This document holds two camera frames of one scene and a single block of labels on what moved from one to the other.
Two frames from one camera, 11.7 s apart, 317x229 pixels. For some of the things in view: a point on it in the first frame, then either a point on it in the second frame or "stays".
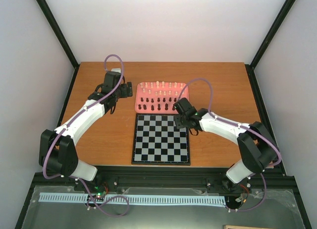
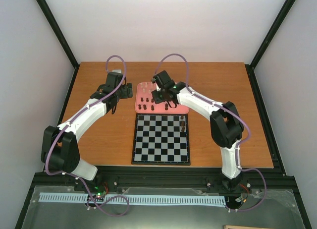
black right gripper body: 179,124 -> 159,100
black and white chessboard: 156,140 stays
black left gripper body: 126,93 stays
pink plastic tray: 159,97 stays
